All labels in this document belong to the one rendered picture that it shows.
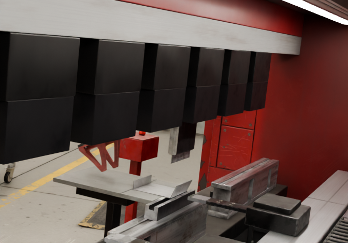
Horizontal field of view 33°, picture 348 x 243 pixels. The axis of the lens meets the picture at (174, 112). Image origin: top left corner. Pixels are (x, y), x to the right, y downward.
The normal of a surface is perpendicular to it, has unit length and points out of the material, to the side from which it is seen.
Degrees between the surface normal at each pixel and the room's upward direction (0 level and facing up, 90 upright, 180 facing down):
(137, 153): 90
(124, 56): 90
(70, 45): 90
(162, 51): 90
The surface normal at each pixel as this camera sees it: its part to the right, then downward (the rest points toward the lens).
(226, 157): -0.42, 0.07
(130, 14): 0.90, 0.15
